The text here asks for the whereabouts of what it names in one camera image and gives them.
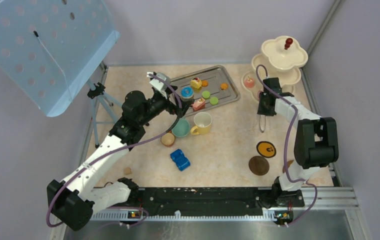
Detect blue perforated music stand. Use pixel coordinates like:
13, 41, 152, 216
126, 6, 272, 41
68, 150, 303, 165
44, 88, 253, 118
0, 0, 120, 117

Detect blue toy car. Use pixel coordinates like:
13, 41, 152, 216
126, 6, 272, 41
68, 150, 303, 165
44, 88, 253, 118
170, 149, 191, 171

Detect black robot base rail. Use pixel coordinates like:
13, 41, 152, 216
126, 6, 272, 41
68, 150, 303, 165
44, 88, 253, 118
128, 186, 307, 218

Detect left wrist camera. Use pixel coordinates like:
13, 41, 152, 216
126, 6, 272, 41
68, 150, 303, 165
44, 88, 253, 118
146, 72, 171, 99

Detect orange swirl cookie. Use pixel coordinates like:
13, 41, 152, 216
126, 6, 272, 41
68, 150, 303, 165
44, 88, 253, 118
201, 80, 209, 87

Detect stainless steel tray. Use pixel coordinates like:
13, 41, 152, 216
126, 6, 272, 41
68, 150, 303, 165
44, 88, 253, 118
171, 65, 240, 111

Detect pink dome cupcake toy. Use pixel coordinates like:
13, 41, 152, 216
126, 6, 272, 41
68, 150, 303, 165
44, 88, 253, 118
243, 76, 256, 89

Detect yellow cake slice toy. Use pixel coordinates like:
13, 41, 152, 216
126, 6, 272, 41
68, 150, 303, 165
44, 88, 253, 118
190, 77, 203, 89

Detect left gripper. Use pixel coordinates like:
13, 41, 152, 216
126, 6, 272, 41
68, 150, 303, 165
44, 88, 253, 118
138, 85, 195, 126

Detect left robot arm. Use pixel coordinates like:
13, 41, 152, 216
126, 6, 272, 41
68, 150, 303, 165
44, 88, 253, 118
46, 90, 194, 231

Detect small wooden block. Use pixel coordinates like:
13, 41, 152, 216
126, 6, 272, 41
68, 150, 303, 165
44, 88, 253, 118
123, 167, 132, 176

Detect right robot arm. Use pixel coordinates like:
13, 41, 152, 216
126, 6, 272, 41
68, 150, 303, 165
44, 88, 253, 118
257, 77, 339, 206

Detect blue frosted donut toy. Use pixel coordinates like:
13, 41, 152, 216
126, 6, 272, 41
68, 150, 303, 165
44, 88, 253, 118
180, 86, 194, 99

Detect green macaron upper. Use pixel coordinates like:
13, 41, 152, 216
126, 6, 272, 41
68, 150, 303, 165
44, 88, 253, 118
201, 90, 211, 100

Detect dark brown round coaster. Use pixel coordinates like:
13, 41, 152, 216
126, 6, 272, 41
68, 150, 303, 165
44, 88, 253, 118
248, 156, 270, 176

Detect cream three-tier dessert stand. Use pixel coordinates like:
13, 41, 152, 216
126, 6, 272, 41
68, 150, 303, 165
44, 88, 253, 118
240, 35, 309, 102

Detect pink strawberry cake slice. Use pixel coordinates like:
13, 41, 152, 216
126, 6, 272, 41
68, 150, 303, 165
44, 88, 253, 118
192, 97, 206, 112

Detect black yellow smiley coaster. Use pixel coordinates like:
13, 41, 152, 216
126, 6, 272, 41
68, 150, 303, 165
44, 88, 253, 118
256, 141, 277, 159

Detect orange flower cookie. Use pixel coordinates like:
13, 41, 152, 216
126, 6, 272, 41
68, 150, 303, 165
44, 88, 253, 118
219, 82, 229, 91

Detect light brown wooden coaster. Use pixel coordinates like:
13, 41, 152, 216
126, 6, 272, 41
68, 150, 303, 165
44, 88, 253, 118
282, 159, 294, 173

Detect small brown teacup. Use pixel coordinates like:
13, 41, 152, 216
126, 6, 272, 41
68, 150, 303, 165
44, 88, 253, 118
160, 132, 176, 147

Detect yellow mug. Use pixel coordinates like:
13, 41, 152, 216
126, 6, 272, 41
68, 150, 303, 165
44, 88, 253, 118
190, 112, 213, 135

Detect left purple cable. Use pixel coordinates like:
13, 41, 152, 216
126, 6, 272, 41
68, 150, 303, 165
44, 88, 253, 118
45, 74, 183, 229

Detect green macaron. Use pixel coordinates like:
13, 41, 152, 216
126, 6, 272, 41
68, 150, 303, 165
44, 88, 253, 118
209, 96, 219, 106
201, 90, 211, 100

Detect teal cup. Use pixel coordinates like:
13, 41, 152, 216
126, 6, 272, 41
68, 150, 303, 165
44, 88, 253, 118
171, 118, 191, 138

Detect green macaron lower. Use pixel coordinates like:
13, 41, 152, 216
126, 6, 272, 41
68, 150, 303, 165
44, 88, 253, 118
209, 96, 219, 106

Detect black-tipped metal tongs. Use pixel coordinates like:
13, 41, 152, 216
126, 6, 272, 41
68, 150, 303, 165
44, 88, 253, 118
257, 91, 267, 133

